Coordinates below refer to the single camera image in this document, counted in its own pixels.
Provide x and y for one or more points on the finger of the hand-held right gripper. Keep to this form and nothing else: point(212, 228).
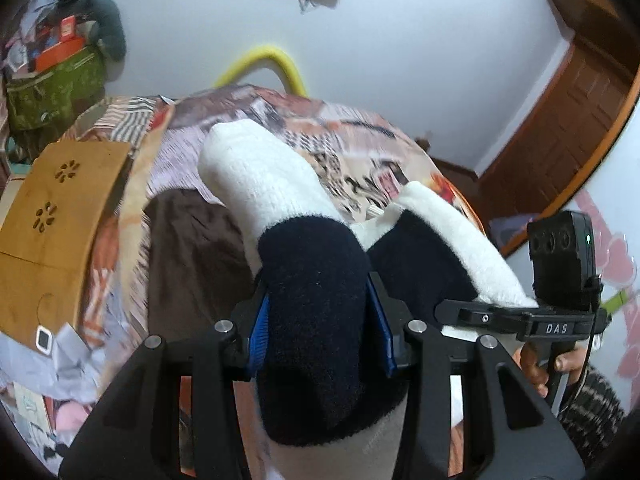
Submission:
point(475, 317)

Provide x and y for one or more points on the person's right hand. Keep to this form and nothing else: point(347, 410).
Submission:
point(535, 370)

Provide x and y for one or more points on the pink flower wall decal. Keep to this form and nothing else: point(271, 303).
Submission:
point(617, 270)

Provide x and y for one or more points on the white and navy striped sweater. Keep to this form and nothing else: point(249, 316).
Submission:
point(310, 285)

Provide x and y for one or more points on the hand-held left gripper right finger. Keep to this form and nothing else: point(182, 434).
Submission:
point(382, 340)

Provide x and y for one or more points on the small white square device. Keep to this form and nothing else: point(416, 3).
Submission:
point(44, 340)

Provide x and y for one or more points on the wooden lap table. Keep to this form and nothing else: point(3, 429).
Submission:
point(50, 240)

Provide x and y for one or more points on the person's right forearm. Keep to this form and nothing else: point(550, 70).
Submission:
point(595, 410)

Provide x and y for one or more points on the orange box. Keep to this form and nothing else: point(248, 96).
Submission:
point(57, 52)

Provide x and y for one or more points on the brown wooden door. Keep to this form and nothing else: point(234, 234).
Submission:
point(565, 125)

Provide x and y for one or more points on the pale blue crumpled cloth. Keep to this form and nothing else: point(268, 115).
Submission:
point(65, 360)

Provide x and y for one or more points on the grey plush toy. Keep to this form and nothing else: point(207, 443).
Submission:
point(112, 30)

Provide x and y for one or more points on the printed blanket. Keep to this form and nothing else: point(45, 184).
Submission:
point(325, 130)

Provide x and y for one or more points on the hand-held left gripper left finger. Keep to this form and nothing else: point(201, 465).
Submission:
point(260, 330)

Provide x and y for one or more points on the pile of clutter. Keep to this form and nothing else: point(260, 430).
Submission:
point(35, 20)

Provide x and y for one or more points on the brown cloth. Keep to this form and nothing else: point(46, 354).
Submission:
point(200, 260)

